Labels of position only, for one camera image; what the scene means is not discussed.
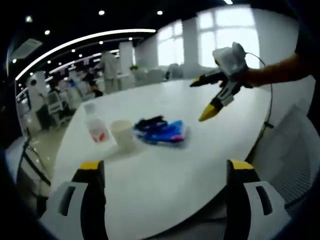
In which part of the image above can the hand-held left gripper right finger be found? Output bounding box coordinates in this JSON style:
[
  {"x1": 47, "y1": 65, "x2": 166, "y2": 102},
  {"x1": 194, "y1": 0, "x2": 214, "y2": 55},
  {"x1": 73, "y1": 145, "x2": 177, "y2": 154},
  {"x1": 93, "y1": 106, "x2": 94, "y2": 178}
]
[{"x1": 223, "y1": 159, "x2": 292, "y2": 240}]

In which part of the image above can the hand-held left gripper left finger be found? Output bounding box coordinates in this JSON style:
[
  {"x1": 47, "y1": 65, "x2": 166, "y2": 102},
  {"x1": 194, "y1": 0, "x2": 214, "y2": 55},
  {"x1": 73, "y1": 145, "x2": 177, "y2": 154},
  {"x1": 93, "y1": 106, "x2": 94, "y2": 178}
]
[{"x1": 39, "y1": 159, "x2": 110, "y2": 240}]

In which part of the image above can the blue tissue pack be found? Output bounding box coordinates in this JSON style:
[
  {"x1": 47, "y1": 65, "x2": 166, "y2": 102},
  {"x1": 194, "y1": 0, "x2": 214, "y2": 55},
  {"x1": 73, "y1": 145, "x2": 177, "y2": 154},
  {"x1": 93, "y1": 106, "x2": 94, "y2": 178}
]
[{"x1": 143, "y1": 120, "x2": 187, "y2": 147}]

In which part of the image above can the clear plastic bottle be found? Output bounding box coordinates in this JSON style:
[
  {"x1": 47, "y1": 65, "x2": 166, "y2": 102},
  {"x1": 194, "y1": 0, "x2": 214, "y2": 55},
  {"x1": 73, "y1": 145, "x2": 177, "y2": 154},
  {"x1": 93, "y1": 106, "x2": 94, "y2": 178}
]
[{"x1": 83, "y1": 102, "x2": 112, "y2": 144}]

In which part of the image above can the white paper cup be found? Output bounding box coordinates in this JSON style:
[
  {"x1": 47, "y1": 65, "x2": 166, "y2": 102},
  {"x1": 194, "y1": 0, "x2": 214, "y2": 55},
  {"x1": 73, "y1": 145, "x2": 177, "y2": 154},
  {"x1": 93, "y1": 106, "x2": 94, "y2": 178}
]
[{"x1": 110, "y1": 119, "x2": 137, "y2": 151}]

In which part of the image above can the group of white chairs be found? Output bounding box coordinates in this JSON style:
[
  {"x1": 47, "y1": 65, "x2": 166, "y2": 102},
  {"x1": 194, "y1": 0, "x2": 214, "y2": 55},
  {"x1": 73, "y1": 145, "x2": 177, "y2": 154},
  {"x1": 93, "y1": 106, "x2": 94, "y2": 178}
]
[{"x1": 132, "y1": 63, "x2": 185, "y2": 87}]

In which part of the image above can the group of ceiling spotlights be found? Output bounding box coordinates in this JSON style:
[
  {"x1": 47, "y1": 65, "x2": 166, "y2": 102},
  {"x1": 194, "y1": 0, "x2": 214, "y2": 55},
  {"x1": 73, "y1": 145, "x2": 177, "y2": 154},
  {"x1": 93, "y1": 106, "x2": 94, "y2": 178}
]
[{"x1": 11, "y1": 9, "x2": 165, "y2": 88}]

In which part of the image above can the large bright window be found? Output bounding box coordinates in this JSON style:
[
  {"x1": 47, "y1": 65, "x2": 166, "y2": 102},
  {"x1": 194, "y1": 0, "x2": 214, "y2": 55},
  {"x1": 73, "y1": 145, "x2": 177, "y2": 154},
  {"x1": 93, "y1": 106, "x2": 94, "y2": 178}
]
[{"x1": 198, "y1": 7, "x2": 261, "y2": 70}]

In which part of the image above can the white table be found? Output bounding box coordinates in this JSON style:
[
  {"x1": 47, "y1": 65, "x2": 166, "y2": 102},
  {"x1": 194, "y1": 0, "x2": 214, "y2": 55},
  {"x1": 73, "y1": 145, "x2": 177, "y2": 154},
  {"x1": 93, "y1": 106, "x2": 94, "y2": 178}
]
[{"x1": 49, "y1": 79, "x2": 272, "y2": 240}]

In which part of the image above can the small bright window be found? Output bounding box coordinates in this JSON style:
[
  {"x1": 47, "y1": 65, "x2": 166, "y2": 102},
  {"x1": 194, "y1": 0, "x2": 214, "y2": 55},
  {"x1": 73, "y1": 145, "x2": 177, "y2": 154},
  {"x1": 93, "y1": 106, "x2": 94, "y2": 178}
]
[{"x1": 157, "y1": 21, "x2": 185, "y2": 67}]

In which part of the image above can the white mesh office chair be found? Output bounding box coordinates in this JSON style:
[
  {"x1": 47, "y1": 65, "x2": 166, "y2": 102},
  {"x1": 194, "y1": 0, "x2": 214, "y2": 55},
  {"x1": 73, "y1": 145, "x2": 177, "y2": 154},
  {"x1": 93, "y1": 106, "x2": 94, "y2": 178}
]
[{"x1": 246, "y1": 104, "x2": 320, "y2": 208}]

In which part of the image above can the black shirt sleeve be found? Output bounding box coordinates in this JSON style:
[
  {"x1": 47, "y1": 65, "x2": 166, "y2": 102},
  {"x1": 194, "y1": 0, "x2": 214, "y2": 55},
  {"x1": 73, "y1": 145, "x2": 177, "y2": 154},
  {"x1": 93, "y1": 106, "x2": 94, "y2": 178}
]
[{"x1": 294, "y1": 14, "x2": 320, "y2": 66}]

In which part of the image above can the curved ceiling light strip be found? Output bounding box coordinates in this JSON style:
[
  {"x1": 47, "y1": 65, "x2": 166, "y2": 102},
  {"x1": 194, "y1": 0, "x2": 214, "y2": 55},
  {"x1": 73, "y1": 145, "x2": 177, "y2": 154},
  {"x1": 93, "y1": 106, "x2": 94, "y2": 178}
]
[{"x1": 14, "y1": 28, "x2": 157, "y2": 81}]

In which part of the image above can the white trolley cart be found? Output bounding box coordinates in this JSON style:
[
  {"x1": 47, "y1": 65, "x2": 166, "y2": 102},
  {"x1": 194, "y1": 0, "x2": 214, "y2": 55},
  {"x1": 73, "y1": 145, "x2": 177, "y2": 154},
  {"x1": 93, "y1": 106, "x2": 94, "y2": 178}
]
[{"x1": 47, "y1": 91, "x2": 71, "y2": 118}]

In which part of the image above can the ceiling air vent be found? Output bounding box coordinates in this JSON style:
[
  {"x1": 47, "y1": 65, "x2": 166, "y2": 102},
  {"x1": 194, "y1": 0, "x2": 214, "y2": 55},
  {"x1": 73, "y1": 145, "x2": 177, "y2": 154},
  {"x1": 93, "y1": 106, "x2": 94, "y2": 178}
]
[{"x1": 9, "y1": 38, "x2": 43, "y2": 58}]

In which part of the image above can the black frame chair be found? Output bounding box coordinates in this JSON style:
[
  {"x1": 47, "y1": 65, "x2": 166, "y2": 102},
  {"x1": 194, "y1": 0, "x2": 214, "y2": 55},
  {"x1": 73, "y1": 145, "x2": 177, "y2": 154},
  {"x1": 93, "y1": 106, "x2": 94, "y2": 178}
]
[{"x1": 17, "y1": 137, "x2": 52, "y2": 218}]

